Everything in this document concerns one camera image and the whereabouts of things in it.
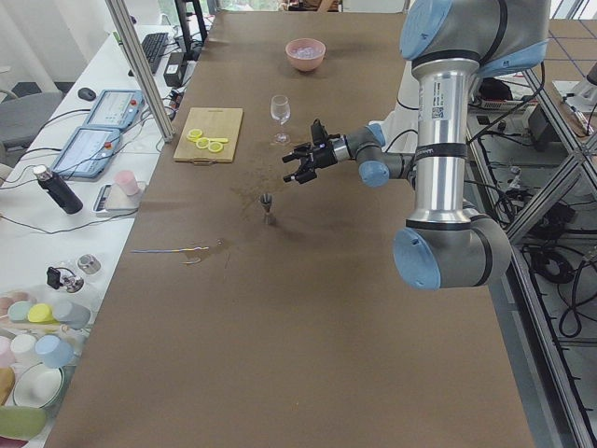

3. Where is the aluminium frame post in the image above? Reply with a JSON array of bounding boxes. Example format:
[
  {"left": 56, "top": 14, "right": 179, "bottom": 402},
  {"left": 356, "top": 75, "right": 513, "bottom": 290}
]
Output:
[{"left": 105, "top": 0, "right": 174, "bottom": 143}]

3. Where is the clear wine glass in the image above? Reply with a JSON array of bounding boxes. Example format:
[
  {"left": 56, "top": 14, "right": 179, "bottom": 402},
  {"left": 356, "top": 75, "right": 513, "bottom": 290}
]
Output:
[{"left": 270, "top": 94, "right": 291, "bottom": 144}]

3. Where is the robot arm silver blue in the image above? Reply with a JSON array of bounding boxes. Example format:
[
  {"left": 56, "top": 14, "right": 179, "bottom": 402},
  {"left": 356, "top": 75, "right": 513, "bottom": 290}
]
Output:
[{"left": 289, "top": 1, "right": 550, "bottom": 290}]

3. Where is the bamboo cutting board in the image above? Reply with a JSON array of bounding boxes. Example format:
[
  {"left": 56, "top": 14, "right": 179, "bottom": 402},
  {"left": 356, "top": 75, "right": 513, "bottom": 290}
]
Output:
[{"left": 174, "top": 107, "right": 243, "bottom": 163}]

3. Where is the pink bowl of ice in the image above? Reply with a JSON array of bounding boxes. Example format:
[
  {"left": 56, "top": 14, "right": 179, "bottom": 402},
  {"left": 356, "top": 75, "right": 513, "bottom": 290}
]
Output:
[{"left": 285, "top": 38, "right": 326, "bottom": 72}]

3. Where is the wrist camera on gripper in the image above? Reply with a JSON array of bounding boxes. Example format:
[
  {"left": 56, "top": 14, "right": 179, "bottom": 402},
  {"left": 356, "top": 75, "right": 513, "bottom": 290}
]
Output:
[{"left": 311, "top": 119, "right": 328, "bottom": 147}]

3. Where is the green plate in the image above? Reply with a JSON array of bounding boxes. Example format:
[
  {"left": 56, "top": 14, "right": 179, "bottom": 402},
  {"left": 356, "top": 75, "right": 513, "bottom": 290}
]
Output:
[{"left": 1, "top": 406, "right": 48, "bottom": 441}]

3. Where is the steel bottle cap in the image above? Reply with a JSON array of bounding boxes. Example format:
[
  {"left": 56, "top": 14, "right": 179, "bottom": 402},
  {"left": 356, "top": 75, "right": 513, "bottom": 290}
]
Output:
[{"left": 76, "top": 254, "right": 102, "bottom": 275}]

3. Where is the black thermos bottle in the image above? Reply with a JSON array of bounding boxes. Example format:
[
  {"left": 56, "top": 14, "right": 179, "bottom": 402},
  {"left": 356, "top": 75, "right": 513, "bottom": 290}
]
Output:
[{"left": 33, "top": 164, "right": 83, "bottom": 215}]

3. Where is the yellow lemon slice near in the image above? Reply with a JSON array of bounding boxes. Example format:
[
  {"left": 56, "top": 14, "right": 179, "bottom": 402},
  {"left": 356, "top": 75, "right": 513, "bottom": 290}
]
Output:
[{"left": 207, "top": 142, "right": 224, "bottom": 153}]

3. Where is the black computer mouse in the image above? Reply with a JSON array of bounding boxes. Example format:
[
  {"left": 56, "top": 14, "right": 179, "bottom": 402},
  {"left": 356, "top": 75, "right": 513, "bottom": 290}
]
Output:
[{"left": 77, "top": 88, "right": 97, "bottom": 102}]

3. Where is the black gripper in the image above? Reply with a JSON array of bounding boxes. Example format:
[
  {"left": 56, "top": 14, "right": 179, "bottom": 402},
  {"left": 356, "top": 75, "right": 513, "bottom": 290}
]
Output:
[{"left": 282, "top": 138, "right": 349, "bottom": 184}]

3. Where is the teach pendant far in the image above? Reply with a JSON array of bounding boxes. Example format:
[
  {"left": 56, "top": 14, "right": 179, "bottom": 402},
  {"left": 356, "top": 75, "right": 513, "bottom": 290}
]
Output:
[{"left": 84, "top": 90, "right": 144, "bottom": 131}]

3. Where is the steel jigger cup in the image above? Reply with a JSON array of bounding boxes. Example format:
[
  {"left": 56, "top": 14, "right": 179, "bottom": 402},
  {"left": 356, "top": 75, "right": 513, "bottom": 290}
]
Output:
[{"left": 259, "top": 192, "right": 275, "bottom": 225}]

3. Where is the yellow plastic cup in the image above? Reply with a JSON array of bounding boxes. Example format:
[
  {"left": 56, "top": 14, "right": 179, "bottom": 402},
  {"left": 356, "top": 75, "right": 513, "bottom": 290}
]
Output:
[{"left": 27, "top": 303, "right": 57, "bottom": 325}]

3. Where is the black keyboard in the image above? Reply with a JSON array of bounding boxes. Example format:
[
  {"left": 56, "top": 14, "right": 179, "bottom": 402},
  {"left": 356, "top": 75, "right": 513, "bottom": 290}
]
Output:
[{"left": 142, "top": 33, "right": 169, "bottom": 75}]

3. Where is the pink plastic cup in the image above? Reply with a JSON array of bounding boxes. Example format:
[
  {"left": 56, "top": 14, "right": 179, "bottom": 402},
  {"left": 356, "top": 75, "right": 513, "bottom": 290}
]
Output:
[{"left": 114, "top": 170, "right": 140, "bottom": 196}]

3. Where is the kitchen scale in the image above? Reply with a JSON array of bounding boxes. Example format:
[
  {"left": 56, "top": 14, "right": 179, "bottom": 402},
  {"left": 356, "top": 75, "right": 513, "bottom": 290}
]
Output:
[{"left": 92, "top": 181, "right": 147, "bottom": 217}]

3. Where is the grey office chair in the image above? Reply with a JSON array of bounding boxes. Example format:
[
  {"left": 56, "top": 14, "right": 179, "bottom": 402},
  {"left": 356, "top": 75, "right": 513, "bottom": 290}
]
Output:
[{"left": 1, "top": 90, "right": 63, "bottom": 160}]

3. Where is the white bowl green rim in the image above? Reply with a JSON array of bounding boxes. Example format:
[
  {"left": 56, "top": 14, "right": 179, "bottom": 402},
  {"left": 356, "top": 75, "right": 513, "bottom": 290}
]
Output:
[{"left": 13, "top": 363, "right": 64, "bottom": 408}]

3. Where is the teach pendant near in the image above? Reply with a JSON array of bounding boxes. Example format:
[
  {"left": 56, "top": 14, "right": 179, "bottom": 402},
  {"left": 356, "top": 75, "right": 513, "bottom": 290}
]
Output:
[{"left": 51, "top": 126, "right": 121, "bottom": 180}]

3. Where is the grey plastic cup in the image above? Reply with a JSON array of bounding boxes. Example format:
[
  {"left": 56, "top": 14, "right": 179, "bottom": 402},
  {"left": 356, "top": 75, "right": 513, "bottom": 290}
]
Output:
[{"left": 52, "top": 300, "right": 91, "bottom": 329}]

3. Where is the yellow lemon slice far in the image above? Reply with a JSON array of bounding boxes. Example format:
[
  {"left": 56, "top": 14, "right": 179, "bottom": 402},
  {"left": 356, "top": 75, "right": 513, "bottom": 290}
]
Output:
[{"left": 187, "top": 129, "right": 203, "bottom": 142}]

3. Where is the black power adapter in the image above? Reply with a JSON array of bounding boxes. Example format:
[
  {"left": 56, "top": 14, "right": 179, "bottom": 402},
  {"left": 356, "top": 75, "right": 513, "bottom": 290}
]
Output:
[{"left": 163, "top": 52, "right": 187, "bottom": 88}]

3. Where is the blue plastic cup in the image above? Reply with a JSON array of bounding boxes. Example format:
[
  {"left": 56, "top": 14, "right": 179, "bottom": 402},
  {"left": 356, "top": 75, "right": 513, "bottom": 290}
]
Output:
[{"left": 35, "top": 334, "right": 75, "bottom": 369}]

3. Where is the teach pendant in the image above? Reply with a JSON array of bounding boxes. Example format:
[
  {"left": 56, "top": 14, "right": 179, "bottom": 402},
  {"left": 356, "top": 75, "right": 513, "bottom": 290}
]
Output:
[
  {"left": 84, "top": 90, "right": 144, "bottom": 131},
  {"left": 51, "top": 126, "right": 121, "bottom": 180}
]

